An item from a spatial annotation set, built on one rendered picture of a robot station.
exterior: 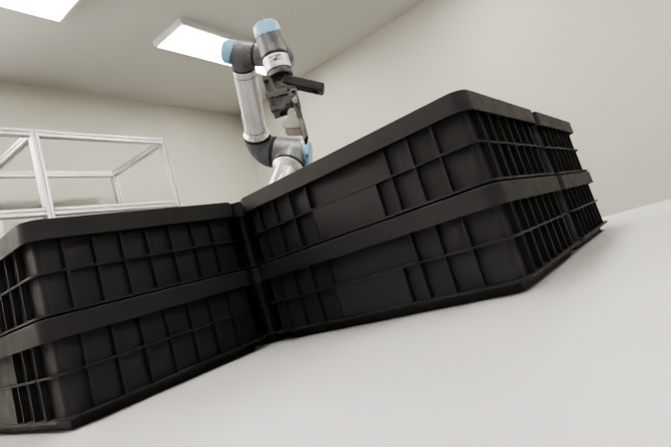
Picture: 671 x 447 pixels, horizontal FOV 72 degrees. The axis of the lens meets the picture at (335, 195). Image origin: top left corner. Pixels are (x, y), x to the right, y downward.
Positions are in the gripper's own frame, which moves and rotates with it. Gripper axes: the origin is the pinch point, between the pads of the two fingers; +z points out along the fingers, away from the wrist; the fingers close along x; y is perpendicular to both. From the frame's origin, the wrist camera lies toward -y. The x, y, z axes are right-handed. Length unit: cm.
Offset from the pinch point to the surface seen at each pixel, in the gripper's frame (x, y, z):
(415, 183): 68, -10, 30
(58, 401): 71, 35, 41
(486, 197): 74, -16, 34
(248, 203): 52, 12, 23
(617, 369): 101, -10, 45
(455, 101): 74, -16, 23
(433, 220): 70, -11, 34
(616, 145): -200, -211, 12
